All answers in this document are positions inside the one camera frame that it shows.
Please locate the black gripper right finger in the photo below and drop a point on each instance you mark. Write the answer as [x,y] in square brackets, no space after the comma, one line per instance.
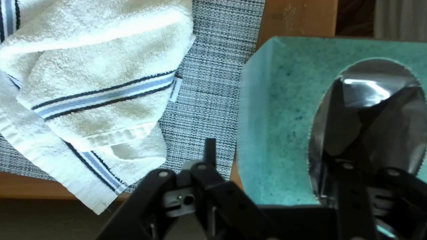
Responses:
[352,191]

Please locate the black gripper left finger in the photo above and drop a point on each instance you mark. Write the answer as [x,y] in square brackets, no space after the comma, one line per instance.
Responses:
[209,177]

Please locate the teal sponge block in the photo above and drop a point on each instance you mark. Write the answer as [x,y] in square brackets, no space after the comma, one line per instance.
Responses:
[276,124]

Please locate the white towel with blue stripes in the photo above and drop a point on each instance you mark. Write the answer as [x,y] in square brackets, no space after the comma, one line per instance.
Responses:
[89,80]

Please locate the grey woven placemat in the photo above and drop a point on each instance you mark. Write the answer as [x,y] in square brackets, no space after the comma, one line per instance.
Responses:
[209,88]

